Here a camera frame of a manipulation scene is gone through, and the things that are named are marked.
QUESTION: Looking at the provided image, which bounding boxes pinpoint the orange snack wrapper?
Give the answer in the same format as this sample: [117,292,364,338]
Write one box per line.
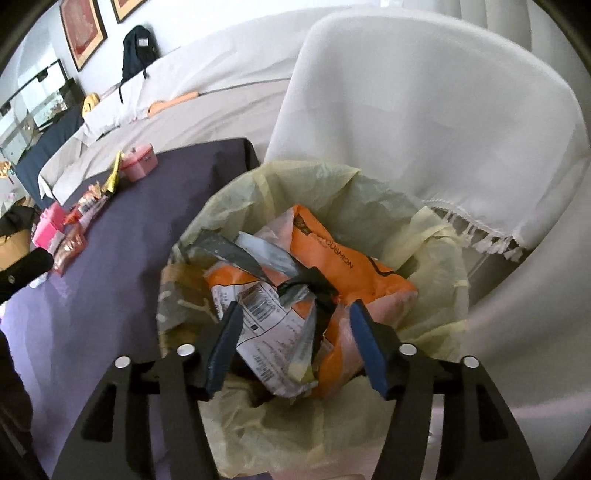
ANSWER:
[76,182,110,217]

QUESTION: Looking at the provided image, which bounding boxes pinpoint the dark blue cover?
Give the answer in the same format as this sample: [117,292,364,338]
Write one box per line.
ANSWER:
[16,107,86,210]

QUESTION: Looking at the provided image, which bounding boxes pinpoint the pink toy pot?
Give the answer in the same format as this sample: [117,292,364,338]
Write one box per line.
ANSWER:
[121,144,158,182]

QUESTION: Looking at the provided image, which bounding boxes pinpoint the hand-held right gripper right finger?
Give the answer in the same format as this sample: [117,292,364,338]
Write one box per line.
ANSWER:
[348,299,541,480]

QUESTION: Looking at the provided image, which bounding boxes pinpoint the glass tank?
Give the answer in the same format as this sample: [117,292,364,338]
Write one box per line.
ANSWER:
[0,58,86,164]

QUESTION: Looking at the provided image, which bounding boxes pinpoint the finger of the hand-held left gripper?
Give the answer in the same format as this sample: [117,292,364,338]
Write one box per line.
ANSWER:
[0,249,55,305]

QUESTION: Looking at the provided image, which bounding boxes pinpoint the bin with yellow bag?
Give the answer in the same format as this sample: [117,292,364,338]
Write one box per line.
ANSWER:
[157,159,469,478]

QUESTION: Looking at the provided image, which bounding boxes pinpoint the dark backpack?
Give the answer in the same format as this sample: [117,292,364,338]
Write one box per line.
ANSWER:
[119,25,160,104]

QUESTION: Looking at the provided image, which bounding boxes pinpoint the red picture with gold character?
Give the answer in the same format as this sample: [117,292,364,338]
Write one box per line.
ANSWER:
[111,0,151,24]

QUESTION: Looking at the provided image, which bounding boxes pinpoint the orange plastic bag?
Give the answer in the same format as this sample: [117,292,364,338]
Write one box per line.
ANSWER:
[205,204,419,400]

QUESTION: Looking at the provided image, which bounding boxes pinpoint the white fringed throw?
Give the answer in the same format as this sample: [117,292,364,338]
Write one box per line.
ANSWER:
[267,10,581,261]

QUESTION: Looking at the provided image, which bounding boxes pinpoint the tall red framed picture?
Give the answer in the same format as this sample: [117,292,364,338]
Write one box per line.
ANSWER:
[59,0,108,72]

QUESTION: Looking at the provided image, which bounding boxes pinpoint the red snack wrapper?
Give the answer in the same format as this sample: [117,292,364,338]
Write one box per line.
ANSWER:
[53,231,88,277]

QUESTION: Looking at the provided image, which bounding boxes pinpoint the white curtain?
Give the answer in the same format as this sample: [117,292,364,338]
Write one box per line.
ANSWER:
[436,0,591,411]

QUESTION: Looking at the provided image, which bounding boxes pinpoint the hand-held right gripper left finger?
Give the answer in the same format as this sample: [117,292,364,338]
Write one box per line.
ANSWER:
[51,301,244,480]

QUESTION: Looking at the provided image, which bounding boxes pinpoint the black and tan bag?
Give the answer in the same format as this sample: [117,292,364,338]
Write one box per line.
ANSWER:
[0,205,38,273]

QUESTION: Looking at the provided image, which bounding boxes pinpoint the pink toy box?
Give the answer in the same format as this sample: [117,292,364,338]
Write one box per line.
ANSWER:
[31,203,65,252]

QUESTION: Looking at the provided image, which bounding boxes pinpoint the orange long-handled tool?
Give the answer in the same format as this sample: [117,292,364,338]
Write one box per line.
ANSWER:
[148,91,199,115]

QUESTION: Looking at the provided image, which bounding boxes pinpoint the purple tablecloth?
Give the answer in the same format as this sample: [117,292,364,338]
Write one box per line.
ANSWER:
[0,137,262,467]

